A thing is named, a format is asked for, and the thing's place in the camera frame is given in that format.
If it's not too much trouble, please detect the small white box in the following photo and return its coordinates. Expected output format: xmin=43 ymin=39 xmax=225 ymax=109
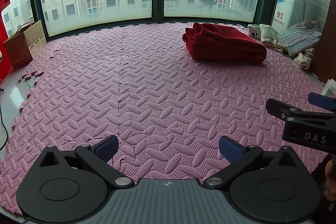
xmin=321 ymin=79 xmax=336 ymax=97

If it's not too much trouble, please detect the dark wooden furniture side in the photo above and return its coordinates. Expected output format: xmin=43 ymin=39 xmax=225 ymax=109
xmin=310 ymin=35 xmax=336 ymax=83

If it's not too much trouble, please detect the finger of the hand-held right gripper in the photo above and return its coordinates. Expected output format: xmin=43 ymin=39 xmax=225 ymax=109
xmin=266 ymin=98 xmax=336 ymax=123
xmin=308 ymin=92 xmax=336 ymax=110

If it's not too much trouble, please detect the blue striped cloth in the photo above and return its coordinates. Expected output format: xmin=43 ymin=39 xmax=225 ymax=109
xmin=282 ymin=19 xmax=322 ymax=56

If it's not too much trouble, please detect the red plastic stool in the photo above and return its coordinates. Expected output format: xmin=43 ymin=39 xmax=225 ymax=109
xmin=0 ymin=0 xmax=11 ymax=83

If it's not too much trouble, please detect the pink foam floor mat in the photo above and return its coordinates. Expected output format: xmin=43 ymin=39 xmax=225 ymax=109
xmin=0 ymin=21 xmax=332 ymax=217

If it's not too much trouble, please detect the plain cream cloth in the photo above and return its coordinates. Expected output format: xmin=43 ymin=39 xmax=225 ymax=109
xmin=293 ymin=48 xmax=316 ymax=70

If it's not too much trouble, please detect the black cable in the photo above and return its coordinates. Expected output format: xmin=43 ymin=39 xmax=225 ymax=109
xmin=0 ymin=88 xmax=10 ymax=151

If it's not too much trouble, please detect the white printed carton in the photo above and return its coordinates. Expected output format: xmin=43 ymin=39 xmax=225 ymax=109
xmin=272 ymin=0 xmax=314 ymax=33

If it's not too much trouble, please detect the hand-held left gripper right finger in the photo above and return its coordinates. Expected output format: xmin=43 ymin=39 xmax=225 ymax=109
xmin=203 ymin=135 xmax=300 ymax=188

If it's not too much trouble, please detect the white printed cloth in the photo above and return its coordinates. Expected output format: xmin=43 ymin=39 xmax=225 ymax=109
xmin=247 ymin=25 xmax=262 ymax=40

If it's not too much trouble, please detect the person's right hand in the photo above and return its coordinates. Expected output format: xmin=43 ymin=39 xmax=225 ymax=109
xmin=325 ymin=158 xmax=336 ymax=201

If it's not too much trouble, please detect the brown cardboard box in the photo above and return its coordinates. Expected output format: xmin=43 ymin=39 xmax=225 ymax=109
xmin=3 ymin=20 xmax=48 ymax=68

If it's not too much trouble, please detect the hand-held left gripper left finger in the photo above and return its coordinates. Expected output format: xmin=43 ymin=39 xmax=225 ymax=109
xmin=39 ymin=135 xmax=135 ymax=188

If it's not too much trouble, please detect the red towel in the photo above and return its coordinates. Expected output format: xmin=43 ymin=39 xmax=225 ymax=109
xmin=182 ymin=22 xmax=268 ymax=65

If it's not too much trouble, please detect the cream floral cloth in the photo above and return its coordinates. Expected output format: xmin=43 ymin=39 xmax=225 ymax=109
xmin=259 ymin=24 xmax=288 ymax=53

